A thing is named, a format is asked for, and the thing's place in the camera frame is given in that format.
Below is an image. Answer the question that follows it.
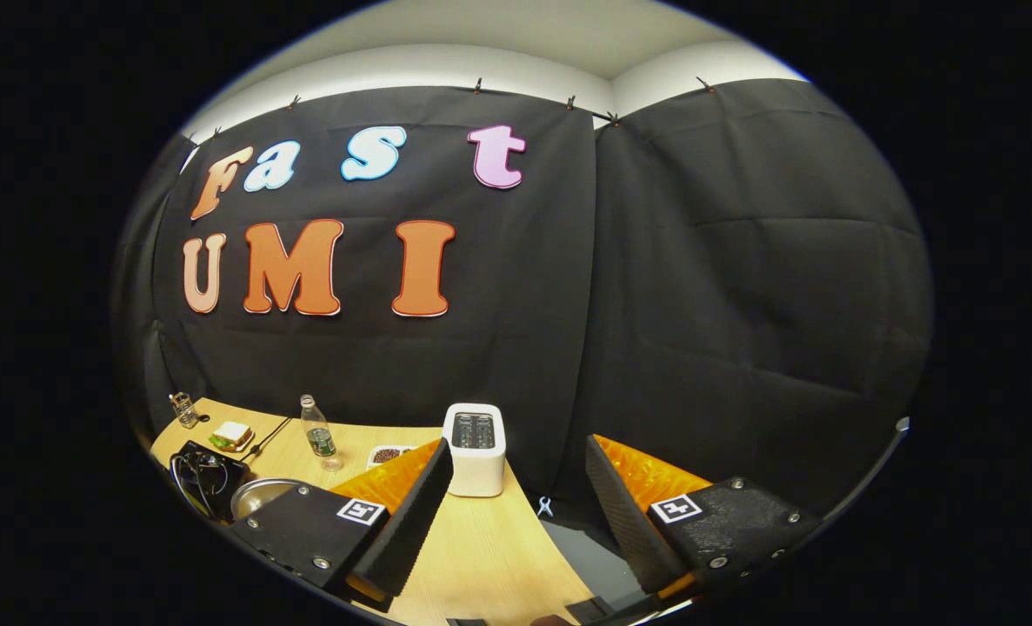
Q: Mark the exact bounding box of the white toaster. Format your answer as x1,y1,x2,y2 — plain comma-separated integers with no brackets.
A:
442,403,508,498

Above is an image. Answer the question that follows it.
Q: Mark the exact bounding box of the black induction cooktop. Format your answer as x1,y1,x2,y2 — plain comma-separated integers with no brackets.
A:
172,441,252,523

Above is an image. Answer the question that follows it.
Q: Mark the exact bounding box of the black curved bar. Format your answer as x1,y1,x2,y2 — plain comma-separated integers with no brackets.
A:
816,417,910,523

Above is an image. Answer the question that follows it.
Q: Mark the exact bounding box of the stainless steel pot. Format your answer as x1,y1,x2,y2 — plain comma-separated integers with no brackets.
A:
170,448,312,523

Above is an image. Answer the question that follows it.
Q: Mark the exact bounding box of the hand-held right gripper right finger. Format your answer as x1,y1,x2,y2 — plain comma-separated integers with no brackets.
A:
585,434,822,601

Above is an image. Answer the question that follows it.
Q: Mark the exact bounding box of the black backdrop cloth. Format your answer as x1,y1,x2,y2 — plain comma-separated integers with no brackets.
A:
114,78,934,601

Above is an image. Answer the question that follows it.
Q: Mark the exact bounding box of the row of black cloth clips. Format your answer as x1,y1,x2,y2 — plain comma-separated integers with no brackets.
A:
187,77,716,140

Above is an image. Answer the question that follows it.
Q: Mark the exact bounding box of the clear plastic water bottle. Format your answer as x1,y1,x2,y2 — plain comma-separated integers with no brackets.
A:
299,394,343,473

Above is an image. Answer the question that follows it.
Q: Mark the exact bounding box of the sandwich with lettuce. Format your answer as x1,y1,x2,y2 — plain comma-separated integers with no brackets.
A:
210,421,256,453

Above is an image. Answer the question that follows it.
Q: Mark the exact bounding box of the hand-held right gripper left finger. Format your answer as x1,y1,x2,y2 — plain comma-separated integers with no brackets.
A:
229,437,455,603

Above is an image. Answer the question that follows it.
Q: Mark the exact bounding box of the black power cable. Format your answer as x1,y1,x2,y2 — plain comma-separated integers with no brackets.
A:
239,416,295,462

